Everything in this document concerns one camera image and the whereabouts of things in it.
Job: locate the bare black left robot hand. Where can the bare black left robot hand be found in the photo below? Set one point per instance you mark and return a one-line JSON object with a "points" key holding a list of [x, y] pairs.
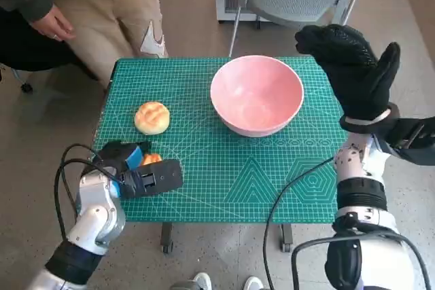
{"points": [[115, 154]]}

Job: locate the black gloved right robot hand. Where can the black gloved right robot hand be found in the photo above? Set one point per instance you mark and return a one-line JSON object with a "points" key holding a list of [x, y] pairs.
{"points": [[353, 76]]}

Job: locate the rectangular toy bread loaf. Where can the rectangular toy bread loaf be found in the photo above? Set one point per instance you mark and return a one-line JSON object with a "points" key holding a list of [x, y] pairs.
{"points": [[151, 158]]}

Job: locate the round toy bread bun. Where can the round toy bread bun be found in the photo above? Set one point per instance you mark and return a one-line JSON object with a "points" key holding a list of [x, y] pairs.
{"points": [[152, 117]]}

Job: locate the pink bowl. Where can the pink bowl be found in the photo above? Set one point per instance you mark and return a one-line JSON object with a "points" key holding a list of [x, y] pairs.
{"points": [[256, 93]]}

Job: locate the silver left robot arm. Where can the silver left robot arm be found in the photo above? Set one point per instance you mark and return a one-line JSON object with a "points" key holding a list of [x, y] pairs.
{"points": [[98, 198]]}

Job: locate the green cutting mat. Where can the green cutting mat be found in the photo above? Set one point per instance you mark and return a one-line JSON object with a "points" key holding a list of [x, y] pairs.
{"points": [[204, 174]]}

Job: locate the black table leg with caster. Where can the black table leg with caster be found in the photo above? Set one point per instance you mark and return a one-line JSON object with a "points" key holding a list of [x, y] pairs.
{"points": [[167, 235], [287, 235]]}

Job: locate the silver chair leg with caster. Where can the silver chair leg with caster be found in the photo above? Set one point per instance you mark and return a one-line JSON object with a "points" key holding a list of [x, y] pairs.
{"points": [[27, 88]]}

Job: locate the person in tan trousers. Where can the person in tan trousers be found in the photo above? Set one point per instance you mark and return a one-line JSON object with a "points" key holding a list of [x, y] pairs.
{"points": [[112, 15]]}

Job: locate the person's right hand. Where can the person's right hand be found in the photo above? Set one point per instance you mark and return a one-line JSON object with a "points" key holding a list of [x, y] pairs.
{"points": [[54, 25]]}

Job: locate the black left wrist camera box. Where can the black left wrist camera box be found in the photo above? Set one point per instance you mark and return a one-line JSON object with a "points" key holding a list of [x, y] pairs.
{"points": [[163, 178]]}

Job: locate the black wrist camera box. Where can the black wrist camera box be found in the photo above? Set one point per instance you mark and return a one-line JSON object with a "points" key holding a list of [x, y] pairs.
{"points": [[163, 178], [414, 140]]}

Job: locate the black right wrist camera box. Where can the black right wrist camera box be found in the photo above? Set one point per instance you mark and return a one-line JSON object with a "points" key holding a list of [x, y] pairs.
{"points": [[414, 140]]}

